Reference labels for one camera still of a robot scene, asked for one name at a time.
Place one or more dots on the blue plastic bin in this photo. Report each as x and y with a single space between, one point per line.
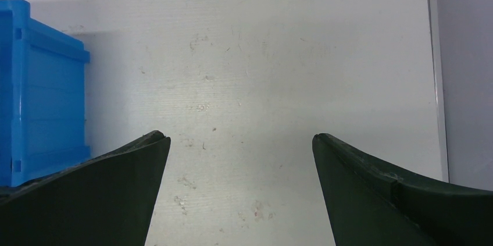
42 97

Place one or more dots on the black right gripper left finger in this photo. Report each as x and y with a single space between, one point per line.
107 200

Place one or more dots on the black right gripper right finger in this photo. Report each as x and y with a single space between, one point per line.
373 202

